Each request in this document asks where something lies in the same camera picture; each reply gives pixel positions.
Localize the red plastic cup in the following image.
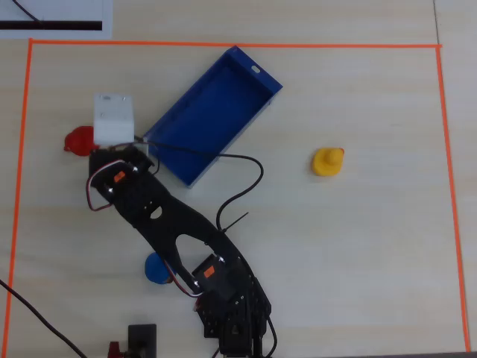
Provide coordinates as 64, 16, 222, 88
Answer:
63, 125, 95, 157

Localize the blue toy duck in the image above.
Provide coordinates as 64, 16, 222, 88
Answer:
144, 251, 177, 285

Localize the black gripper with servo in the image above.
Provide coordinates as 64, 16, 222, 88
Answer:
88, 144, 157, 198

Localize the red white servo wire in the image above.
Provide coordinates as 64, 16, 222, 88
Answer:
86, 159, 130, 213

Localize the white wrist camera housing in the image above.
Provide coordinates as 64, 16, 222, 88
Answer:
92, 92, 136, 145

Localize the blue plastic box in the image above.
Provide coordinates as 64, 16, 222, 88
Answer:
142, 45, 284, 189

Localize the black camera cable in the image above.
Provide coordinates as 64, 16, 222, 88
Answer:
134, 136, 265, 233

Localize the long orange tape strip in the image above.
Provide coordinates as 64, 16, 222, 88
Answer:
28, 37, 443, 50

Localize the thin black cable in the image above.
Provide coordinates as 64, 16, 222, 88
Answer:
11, 0, 45, 24

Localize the thick black cable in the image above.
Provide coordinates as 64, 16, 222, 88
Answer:
0, 278, 87, 358

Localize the white paper with black bar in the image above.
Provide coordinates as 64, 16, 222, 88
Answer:
0, 0, 113, 40

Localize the black zip tie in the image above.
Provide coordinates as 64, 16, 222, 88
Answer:
219, 212, 250, 233

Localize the yellow toy duck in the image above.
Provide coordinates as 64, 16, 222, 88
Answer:
310, 147, 345, 178

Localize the black table clamp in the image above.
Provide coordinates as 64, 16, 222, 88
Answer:
124, 323, 158, 358

